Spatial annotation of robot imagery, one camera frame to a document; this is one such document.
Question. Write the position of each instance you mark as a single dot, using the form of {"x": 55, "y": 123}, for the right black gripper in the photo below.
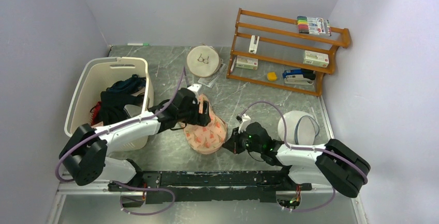
{"x": 233, "y": 144}

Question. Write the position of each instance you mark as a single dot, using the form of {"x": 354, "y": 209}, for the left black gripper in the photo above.
{"x": 202, "y": 119}

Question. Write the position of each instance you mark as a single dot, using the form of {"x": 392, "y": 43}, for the pink floral mesh laundry bag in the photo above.
{"x": 208, "y": 139}

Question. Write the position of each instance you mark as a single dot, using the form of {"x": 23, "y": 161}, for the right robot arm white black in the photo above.
{"x": 333, "y": 163}

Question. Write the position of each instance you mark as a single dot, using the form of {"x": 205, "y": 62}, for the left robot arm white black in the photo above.
{"x": 86, "y": 154}

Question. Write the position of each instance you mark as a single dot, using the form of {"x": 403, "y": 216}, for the paper leaflet under bag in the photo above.
{"x": 210, "y": 81}

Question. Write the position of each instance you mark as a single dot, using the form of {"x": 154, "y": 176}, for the round beige mesh bag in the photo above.
{"x": 203, "y": 61}

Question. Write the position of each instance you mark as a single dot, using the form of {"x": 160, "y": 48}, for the white dome mesh bag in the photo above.
{"x": 301, "y": 127}

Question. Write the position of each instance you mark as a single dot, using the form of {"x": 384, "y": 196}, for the cream plastic laundry basket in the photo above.
{"x": 97, "y": 76}

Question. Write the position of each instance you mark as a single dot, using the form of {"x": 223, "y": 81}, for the white box left shelf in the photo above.
{"x": 246, "y": 62}

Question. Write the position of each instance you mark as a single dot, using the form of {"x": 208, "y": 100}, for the white box shelf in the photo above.
{"x": 246, "y": 62}
{"x": 316, "y": 59}

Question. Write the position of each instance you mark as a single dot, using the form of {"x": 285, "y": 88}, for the dark clothes in basket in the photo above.
{"x": 121, "y": 101}

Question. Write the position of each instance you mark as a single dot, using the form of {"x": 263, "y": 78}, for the yellow small object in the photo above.
{"x": 271, "y": 76}

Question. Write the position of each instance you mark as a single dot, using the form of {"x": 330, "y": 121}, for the white small device on shelf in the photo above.
{"x": 253, "y": 46}

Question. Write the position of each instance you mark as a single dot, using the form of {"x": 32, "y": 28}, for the white green marker pen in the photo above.
{"x": 138, "y": 44}

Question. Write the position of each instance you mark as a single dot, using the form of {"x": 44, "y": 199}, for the white stapler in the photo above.
{"x": 298, "y": 81}

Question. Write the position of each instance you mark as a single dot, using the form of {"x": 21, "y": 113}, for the blue black stapler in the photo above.
{"x": 308, "y": 74}

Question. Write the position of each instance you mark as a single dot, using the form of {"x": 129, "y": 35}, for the wooden shelf rack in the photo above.
{"x": 280, "y": 43}

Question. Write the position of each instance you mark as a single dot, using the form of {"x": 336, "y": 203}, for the white box right shelf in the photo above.
{"x": 316, "y": 59}

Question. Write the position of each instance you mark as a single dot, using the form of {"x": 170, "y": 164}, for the coloured marker pen pack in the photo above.
{"x": 313, "y": 26}

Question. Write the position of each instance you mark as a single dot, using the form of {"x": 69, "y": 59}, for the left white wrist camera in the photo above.
{"x": 195, "y": 88}

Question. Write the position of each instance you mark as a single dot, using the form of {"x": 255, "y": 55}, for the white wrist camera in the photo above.
{"x": 195, "y": 88}
{"x": 244, "y": 120}

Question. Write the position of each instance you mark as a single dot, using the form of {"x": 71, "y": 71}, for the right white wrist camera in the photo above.
{"x": 244, "y": 120}

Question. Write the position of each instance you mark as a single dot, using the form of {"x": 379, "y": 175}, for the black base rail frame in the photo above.
{"x": 169, "y": 187}

